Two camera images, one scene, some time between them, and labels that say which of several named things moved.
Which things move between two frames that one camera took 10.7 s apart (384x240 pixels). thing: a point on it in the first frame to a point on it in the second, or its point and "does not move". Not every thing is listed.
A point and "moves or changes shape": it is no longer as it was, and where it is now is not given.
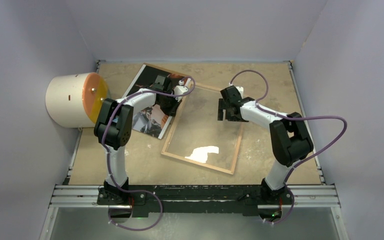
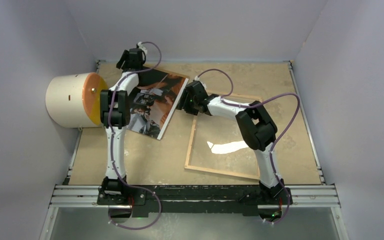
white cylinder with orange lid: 75,100 does not move
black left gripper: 172,111 to 122,64
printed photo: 152,120 does not move
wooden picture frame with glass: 196,136 moves or changes shape
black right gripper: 222,106 to 184,104
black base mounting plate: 144,200 does not move
